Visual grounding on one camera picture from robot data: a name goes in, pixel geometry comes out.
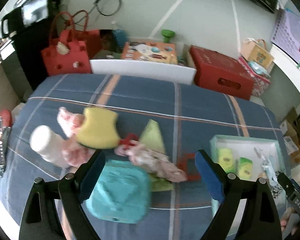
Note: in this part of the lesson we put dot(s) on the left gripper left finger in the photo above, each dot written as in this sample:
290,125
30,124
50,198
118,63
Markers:
40,218

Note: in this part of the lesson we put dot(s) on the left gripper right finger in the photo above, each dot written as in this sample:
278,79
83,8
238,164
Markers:
260,219

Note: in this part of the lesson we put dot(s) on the leopard print scrunchie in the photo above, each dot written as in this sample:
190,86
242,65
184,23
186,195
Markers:
276,190

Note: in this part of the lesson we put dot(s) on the pink white knit cloth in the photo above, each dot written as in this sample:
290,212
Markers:
73,153

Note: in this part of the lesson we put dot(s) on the white plastic bottle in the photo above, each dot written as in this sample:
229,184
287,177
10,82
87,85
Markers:
48,145

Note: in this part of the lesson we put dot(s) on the teal plastic toy case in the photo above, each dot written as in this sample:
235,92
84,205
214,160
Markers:
122,193

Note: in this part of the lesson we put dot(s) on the red tape roll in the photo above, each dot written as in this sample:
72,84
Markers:
185,162

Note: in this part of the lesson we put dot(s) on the yellow sponge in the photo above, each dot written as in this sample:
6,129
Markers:
98,129

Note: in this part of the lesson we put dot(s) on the pink floral cloth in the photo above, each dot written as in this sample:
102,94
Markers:
153,162

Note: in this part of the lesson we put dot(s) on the light green cloth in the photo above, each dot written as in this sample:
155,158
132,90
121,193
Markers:
152,138

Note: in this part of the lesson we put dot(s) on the light blue ribbon item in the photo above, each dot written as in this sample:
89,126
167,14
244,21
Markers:
268,168

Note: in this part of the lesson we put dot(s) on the green tissue pack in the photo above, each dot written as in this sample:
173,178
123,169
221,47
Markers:
226,160
244,168

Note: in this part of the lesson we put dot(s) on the teal shallow box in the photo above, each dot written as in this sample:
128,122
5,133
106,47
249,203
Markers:
244,147

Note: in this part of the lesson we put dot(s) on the black remote control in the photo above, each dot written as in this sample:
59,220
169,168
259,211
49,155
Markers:
4,136

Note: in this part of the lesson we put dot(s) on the blue plaid bed cover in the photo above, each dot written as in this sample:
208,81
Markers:
188,116

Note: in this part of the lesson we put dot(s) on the red round cushion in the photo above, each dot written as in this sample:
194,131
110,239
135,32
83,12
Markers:
7,119

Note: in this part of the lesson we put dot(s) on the beige small gift bag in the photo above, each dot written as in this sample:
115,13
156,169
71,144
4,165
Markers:
255,50

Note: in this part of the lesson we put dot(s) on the red cardboard box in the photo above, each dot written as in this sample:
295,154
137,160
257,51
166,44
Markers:
220,73

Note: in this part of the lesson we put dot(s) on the white foam board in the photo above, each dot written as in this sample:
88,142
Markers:
146,69

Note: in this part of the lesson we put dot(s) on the red felt handbag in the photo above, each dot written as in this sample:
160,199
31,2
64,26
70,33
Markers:
73,49

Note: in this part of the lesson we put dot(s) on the orange toy box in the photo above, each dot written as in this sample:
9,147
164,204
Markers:
150,51

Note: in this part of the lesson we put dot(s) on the blue water bottle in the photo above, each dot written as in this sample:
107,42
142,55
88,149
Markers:
119,35

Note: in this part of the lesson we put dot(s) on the green dumbbell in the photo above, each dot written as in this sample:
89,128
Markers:
167,35

